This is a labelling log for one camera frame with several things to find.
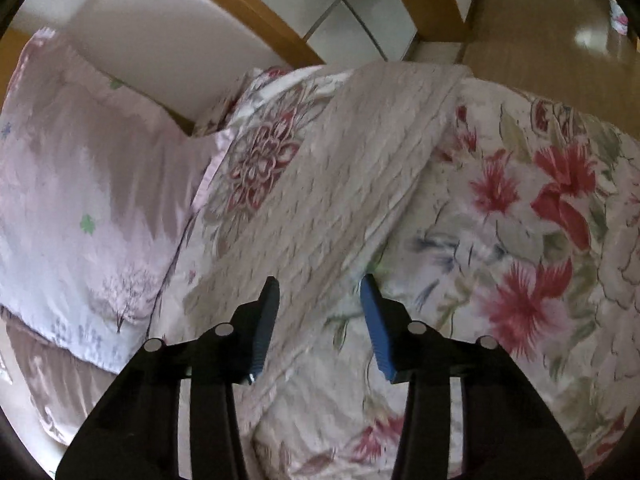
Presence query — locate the wooden padded headboard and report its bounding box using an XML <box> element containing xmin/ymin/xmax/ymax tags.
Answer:
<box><xmin>1</xmin><ymin>0</ymin><xmax>322</xmax><ymax>126</ymax></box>

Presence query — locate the white wardrobe with wood frame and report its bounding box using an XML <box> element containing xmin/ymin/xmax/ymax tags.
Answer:
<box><xmin>260</xmin><ymin>0</ymin><xmax>473</xmax><ymax>64</ymax></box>

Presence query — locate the mauve pink pillow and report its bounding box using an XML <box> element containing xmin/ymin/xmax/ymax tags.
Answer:
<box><xmin>1</xmin><ymin>308</ymin><xmax>115</xmax><ymax>446</ymax></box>

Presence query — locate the floral bed quilt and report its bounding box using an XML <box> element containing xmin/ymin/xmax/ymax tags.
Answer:
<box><xmin>150</xmin><ymin>64</ymin><xmax>640</xmax><ymax>480</ymax></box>

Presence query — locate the pink tree print pillow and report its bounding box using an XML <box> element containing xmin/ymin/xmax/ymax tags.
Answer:
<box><xmin>1</xmin><ymin>28</ymin><xmax>232</xmax><ymax>373</ymax></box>

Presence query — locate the beige cable knit sweater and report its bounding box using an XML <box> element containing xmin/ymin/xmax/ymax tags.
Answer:
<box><xmin>153</xmin><ymin>62</ymin><xmax>471</xmax><ymax>432</ymax></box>

